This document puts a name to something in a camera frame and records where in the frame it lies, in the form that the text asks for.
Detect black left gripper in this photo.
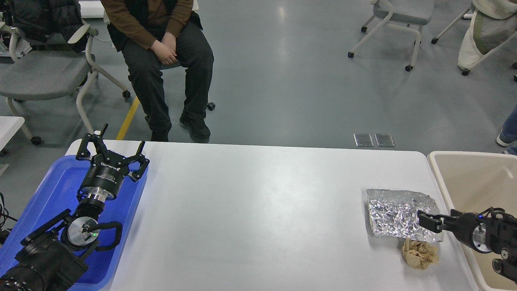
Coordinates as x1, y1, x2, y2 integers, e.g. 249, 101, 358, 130
76, 124, 150, 201

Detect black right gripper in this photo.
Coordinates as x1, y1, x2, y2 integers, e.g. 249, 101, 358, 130
417, 209, 491, 253

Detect aluminium foil sheet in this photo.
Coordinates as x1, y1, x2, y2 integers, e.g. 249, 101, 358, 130
367, 189, 444, 243

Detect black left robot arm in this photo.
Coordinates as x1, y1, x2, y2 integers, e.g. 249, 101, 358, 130
1, 127, 149, 291

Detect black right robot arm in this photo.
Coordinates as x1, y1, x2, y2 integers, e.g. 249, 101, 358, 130
417, 207, 517, 282

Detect beige plastic bin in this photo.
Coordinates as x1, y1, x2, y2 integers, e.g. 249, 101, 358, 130
428, 151, 517, 291

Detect crumpled brown paper ball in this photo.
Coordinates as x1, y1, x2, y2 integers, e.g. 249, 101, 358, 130
401, 239, 439, 270

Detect blue plastic tray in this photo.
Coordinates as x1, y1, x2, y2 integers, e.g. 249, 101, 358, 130
0, 155, 147, 291

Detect right floor socket plate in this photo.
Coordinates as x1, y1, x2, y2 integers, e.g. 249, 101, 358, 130
374, 134, 395, 148

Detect floor socket plate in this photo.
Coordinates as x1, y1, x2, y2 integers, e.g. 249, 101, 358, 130
374, 134, 395, 148
353, 134, 374, 148

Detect person in blue jeans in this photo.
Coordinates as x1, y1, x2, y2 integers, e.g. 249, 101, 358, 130
495, 105, 517, 148

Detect white side table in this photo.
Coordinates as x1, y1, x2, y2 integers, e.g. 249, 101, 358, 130
0, 116, 25, 157

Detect grey chair at left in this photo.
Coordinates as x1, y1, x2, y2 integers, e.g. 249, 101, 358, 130
0, 22, 130, 134

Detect grey chair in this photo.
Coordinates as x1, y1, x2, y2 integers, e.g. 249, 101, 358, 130
0, 22, 130, 134
347, 0, 435, 72

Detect left floor socket plate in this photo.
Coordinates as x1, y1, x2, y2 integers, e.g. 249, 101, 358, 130
353, 134, 374, 148

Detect seated person in black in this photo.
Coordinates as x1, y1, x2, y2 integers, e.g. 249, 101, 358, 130
101, 0, 214, 142

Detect black jacket on chair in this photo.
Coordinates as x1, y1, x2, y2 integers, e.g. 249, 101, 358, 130
7, 0, 88, 53

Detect grey chair at top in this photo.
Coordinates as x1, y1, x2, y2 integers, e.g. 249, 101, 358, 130
347, 0, 435, 72

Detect black cables at left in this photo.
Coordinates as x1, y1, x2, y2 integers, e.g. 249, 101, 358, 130
0, 192, 17, 245

